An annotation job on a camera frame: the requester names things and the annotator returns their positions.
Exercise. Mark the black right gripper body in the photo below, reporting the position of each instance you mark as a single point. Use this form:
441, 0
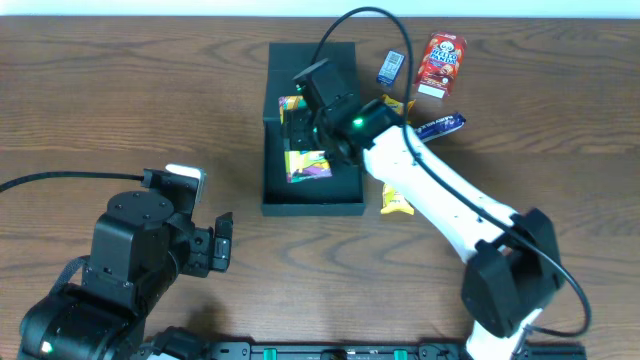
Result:
298, 130

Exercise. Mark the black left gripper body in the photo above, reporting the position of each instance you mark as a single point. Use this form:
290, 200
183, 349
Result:
212, 247

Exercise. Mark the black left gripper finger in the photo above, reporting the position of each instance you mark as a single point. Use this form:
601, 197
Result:
224, 226
220, 255

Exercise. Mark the green Pretz snack box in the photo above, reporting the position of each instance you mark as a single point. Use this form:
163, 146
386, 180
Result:
300, 165

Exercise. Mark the black gift box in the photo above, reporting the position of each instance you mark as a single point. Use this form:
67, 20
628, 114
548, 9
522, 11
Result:
341, 194

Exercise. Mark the dark blue chocolate bar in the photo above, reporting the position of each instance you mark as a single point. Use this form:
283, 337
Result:
440, 127

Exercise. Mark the red Hello Panda box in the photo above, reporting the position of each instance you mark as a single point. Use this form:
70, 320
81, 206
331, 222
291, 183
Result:
440, 64

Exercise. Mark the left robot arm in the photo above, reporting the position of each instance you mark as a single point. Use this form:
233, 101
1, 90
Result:
98, 306

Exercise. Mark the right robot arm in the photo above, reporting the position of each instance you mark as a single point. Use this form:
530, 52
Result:
513, 267

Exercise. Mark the small yellow snack packet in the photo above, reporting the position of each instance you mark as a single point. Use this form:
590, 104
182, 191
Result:
399, 107

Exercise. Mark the small blue candy box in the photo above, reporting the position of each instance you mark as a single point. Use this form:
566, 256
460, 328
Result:
390, 68

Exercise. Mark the yellow orange snack pouch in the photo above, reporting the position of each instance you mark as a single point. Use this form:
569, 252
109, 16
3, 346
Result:
393, 201

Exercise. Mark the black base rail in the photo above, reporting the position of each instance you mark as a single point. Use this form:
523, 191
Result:
425, 351

